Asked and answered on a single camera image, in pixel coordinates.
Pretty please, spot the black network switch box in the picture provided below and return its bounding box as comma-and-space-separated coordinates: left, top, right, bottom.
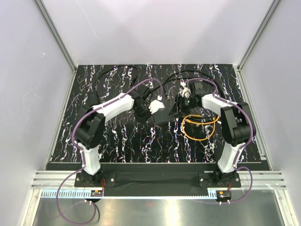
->
153, 111, 182, 125

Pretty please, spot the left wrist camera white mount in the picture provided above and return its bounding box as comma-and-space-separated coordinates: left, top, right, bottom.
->
148, 100, 165, 114

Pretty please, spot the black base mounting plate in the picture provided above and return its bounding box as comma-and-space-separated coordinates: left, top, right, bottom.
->
47, 162, 270, 189

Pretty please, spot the black cable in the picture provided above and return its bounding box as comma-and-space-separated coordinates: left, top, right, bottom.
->
162, 70, 218, 99
91, 65, 163, 95

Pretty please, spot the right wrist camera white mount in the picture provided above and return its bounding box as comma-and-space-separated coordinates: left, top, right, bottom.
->
180, 82, 191, 98

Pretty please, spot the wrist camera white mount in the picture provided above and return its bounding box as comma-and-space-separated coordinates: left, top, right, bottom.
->
180, 82, 191, 98
148, 100, 165, 114

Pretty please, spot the orange ethernet cable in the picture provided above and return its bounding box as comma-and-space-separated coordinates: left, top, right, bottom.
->
182, 114, 221, 142

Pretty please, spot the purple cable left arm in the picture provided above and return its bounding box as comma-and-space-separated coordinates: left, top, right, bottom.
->
55, 79, 163, 224

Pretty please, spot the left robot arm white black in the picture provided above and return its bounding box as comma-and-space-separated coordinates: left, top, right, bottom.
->
71, 90, 164, 186

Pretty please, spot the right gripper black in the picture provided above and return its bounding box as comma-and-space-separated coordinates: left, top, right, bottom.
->
168, 94, 198, 118

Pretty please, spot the aluminium frame rail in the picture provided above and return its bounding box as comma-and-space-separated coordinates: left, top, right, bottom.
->
31, 170, 73, 189

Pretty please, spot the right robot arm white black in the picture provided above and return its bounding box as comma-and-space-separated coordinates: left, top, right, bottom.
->
174, 94, 256, 187

